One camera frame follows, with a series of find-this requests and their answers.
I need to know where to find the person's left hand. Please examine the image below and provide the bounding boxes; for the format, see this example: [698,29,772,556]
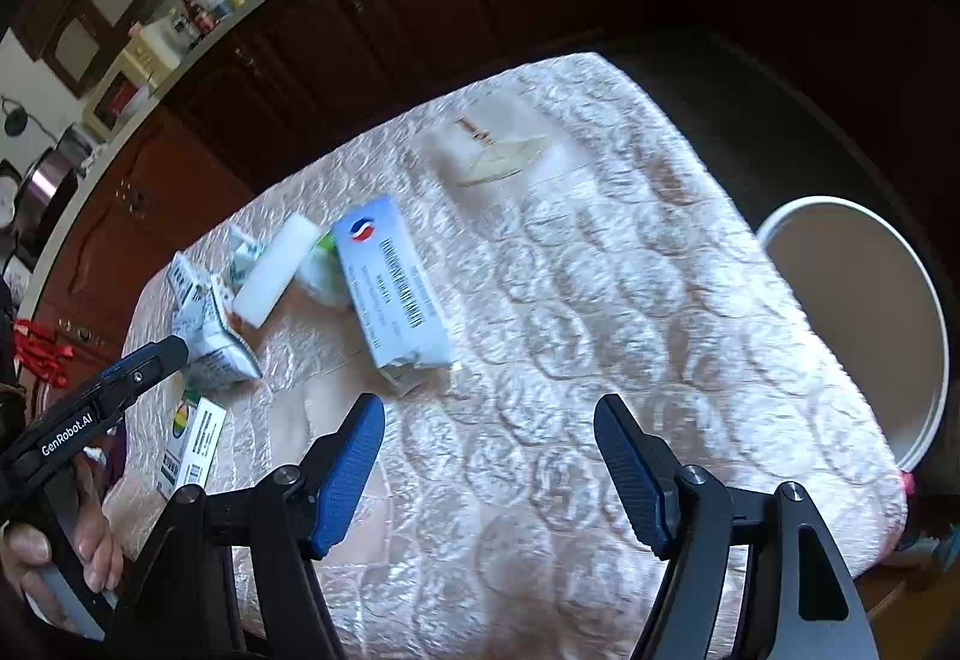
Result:
[2,454,124,640]

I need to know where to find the white trash bucket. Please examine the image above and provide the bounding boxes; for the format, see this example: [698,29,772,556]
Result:
[757,195,950,472]

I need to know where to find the grey printed foil pouch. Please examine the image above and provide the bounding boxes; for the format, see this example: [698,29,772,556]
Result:
[166,252,262,392]

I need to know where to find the rainbow medicine box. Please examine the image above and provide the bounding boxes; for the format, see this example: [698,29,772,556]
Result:
[156,389,226,499]

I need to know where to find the white blue medicine box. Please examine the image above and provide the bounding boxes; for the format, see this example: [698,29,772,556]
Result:
[332,195,452,374]

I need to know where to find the green white tissue pack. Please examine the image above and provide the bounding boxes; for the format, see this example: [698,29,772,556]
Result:
[295,233,352,309]

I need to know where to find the red sauce bottle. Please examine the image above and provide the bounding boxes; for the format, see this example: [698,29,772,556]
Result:
[181,0,217,36]

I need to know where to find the cream microwave oven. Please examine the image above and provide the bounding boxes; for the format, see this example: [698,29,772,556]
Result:
[83,22,182,142]

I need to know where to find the silver rice cooker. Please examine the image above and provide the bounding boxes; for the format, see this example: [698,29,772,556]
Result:
[14,124,99,265]

